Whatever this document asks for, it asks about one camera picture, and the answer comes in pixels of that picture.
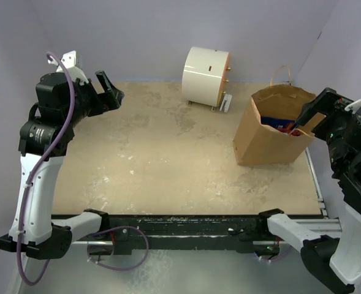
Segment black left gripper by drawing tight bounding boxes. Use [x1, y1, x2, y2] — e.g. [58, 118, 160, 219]
[65, 71, 123, 127]

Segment brown paper bag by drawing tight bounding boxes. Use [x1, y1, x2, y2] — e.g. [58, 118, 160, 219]
[233, 66, 324, 165]

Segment blue snack bag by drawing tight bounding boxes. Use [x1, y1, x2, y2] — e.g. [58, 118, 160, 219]
[260, 116, 295, 132]

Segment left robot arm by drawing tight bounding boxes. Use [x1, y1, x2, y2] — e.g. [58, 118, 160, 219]
[0, 70, 124, 260]

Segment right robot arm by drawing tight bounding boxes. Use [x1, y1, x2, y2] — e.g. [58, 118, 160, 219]
[256, 88, 361, 293]

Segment white cylindrical device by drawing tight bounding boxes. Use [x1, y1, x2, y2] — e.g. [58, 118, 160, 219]
[181, 47, 232, 113]

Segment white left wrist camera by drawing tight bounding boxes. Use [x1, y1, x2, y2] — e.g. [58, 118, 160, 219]
[47, 50, 85, 80]

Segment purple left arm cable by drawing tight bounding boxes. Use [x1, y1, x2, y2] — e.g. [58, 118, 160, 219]
[16, 51, 76, 286]

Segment aluminium table frame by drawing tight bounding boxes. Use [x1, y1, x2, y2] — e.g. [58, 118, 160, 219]
[299, 148, 341, 238]

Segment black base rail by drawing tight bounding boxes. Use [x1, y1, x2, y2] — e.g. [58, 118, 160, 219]
[107, 214, 279, 254]

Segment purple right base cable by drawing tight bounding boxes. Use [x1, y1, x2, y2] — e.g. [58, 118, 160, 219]
[257, 241, 294, 263]

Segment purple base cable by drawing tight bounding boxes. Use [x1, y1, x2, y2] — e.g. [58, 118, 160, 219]
[257, 241, 294, 263]
[86, 225, 150, 271]

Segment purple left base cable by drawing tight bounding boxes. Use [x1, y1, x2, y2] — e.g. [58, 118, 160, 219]
[86, 225, 150, 271]

